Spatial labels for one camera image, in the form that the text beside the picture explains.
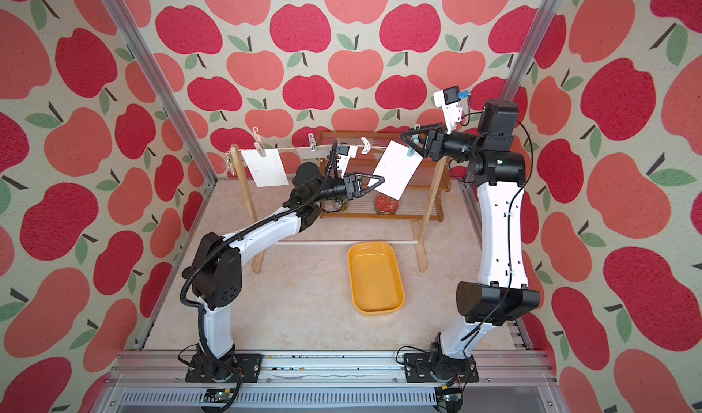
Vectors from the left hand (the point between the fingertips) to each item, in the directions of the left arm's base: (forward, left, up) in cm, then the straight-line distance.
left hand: (385, 190), depth 69 cm
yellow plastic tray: (-8, 0, -35) cm, 36 cm away
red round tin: (+22, -6, -32) cm, 39 cm away
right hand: (+5, -5, +12) cm, 13 cm away
